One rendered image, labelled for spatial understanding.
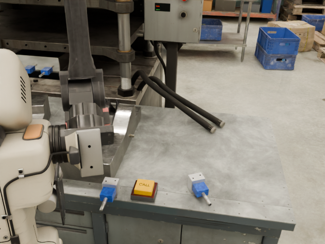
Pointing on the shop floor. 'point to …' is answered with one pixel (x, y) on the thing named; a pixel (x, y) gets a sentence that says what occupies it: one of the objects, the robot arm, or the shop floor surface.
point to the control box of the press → (172, 31)
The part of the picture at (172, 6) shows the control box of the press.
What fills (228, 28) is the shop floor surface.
